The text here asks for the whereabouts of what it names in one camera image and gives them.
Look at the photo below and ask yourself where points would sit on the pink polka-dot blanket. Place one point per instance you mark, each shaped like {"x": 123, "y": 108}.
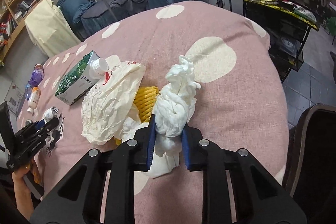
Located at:
{"x": 223, "y": 108}

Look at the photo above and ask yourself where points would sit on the purple plastic container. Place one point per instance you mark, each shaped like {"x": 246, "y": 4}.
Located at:
{"x": 36, "y": 75}

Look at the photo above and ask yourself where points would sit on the crumpled cream paper bag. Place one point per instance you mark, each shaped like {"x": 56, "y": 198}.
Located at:
{"x": 110, "y": 103}

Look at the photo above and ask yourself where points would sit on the cream cloth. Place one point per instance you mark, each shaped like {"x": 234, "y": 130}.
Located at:
{"x": 50, "y": 27}

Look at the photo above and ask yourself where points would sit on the printed cardboard box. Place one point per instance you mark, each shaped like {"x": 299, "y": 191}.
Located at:
{"x": 14, "y": 98}

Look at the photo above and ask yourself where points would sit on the blue cloth pile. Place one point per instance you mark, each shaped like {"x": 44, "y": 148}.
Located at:
{"x": 76, "y": 6}

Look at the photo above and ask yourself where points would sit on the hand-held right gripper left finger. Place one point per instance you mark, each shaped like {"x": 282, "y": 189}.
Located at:
{"x": 151, "y": 145}

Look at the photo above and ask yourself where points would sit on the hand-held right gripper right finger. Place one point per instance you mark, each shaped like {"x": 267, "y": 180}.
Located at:
{"x": 187, "y": 150}

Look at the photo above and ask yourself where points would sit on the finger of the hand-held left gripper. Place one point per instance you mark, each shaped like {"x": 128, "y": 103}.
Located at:
{"x": 50, "y": 122}
{"x": 36, "y": 134}

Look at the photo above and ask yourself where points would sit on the small white wrapper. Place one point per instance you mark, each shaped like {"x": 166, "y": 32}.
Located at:
{"x": 50, "y": 112}

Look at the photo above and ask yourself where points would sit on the green and white carton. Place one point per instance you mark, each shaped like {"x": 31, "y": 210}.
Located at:
{"x": 73, "y": 82}

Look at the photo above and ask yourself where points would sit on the dark folded clothes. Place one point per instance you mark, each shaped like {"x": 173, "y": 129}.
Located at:
{"x": 26, "y": 3}

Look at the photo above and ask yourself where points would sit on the foam mesh fruit sleeve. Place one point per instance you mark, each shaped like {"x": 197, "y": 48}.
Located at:
{"x": 145, "y": 103}

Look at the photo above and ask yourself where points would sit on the white tissue wad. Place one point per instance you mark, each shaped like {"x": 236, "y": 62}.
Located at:
{"x": 173, "y": 106}

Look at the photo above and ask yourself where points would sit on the white pill bottle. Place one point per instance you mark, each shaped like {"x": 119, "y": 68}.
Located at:
{"x": 34, "y": 98}

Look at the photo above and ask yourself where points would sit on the small blue bottle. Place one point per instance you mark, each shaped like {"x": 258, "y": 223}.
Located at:
{"x": 28, "y": 88}

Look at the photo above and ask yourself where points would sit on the person's left hand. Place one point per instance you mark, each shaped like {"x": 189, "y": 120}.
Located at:
{"x": 19, "y": 187}

